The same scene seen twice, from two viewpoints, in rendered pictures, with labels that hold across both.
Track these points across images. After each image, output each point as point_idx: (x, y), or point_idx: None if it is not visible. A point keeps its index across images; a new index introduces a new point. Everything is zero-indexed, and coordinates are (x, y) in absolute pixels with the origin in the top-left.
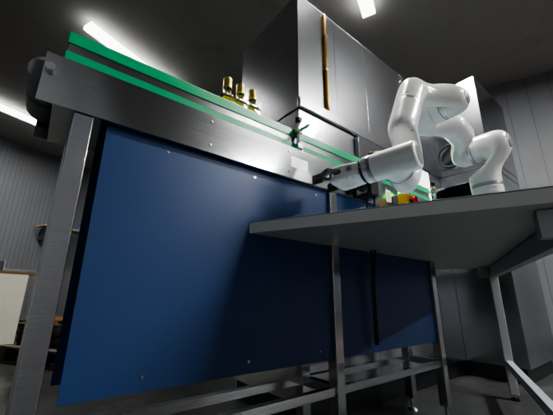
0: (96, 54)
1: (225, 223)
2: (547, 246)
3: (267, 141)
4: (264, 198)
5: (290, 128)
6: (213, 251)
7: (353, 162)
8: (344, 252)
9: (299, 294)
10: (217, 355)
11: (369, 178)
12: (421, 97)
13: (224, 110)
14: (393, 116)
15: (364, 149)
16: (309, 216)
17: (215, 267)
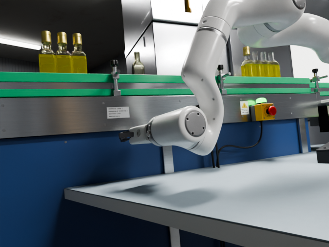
0: None
1: (36, 197)
2: None
3: (73, 102)
4: (80, 160)
5: (106, 75)
6: (26, 227)
7: (142, 126)
8: None
9: (129, 238)
10: None
11: (157, 144)
12: (223, 25)
13: (20, 85)
14: (184, 61)
15: (237, 42)
16: (95, 196)
17: (29, 240)
